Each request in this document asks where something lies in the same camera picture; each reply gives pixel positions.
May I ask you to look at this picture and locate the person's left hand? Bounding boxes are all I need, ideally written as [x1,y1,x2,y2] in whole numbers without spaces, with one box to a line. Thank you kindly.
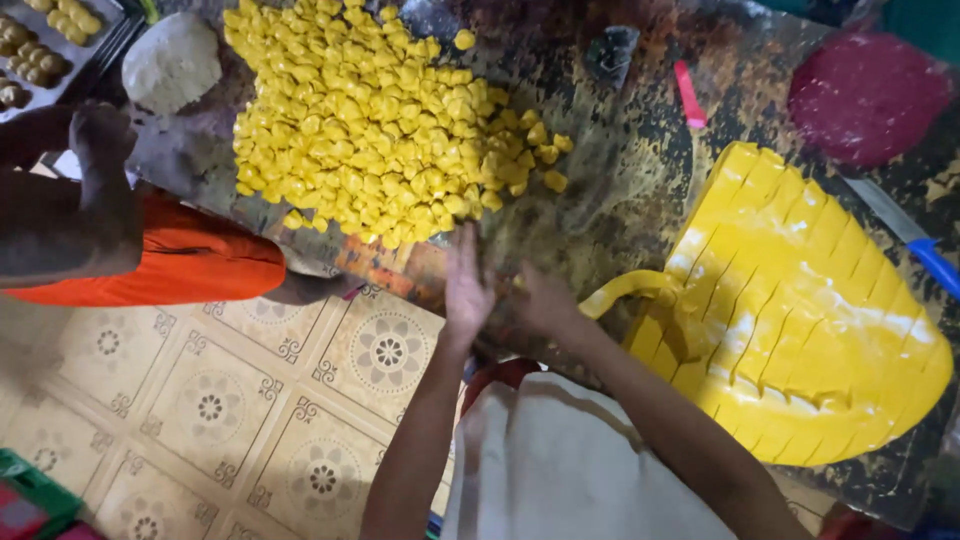
[444,222,497,348]

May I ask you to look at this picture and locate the person's right hand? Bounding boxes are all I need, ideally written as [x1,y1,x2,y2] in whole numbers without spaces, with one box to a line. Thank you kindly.
[511,261,587,339]

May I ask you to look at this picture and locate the heap of yellow dough pieces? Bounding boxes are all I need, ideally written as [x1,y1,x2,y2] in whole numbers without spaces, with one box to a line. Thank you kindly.
[222,0,575,251]

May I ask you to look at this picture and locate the yellow dough strip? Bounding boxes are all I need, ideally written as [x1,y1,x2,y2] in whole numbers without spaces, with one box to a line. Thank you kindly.
[578,269,682,321]

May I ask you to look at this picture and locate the person's white apron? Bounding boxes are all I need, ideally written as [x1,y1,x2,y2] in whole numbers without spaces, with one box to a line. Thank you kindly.
[441,358,740,540]

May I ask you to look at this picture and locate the crumpled clear plastic wrap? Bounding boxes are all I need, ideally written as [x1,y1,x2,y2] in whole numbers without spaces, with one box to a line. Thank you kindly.
[585,25,642,90]

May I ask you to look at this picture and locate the pink plastic scraper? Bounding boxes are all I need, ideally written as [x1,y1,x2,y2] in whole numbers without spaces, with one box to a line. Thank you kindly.
[672,60,708,130]

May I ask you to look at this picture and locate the sliced yellow dough slab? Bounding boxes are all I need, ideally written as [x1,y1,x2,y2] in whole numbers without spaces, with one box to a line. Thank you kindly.
[622,141,955,468]

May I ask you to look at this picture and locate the pale dough ball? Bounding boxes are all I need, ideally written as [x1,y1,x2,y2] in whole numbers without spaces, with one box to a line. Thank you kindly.
[121,12,224,116]

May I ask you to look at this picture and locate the dark red dough disc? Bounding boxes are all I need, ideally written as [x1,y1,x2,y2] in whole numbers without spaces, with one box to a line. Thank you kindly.
[787,31,956,168]

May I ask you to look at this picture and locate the metal tray of filled pastries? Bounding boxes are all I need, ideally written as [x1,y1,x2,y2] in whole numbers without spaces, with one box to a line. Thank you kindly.
[0,0,144,125]

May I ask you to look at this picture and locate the green crate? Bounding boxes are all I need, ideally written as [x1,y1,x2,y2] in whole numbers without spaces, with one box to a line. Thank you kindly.
[0,448,102,540]

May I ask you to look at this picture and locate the blue handled knife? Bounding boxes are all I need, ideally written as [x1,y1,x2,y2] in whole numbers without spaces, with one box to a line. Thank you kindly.
[843,177,960,303]

